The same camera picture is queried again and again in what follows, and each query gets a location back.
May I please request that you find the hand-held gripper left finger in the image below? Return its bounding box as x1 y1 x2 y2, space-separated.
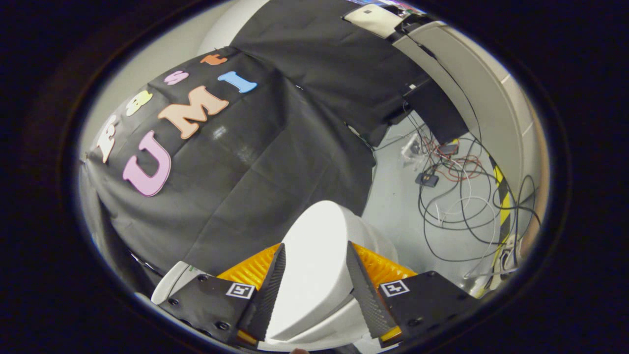
157 242 286 347

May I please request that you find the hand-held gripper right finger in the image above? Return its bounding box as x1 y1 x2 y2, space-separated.
346 241 485 349

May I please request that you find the white toilet lid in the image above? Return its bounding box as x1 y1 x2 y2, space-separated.
265 201 362 342

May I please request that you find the white toilet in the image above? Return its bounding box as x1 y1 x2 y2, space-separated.
151 211 400 354

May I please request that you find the black backdrop cloth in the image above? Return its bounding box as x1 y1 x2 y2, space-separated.
81 0 433 295

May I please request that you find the yellow black hazard tape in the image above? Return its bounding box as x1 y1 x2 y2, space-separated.
489 155 515 291

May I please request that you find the tangle of floor cables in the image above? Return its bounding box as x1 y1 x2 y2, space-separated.
383 113 541 281

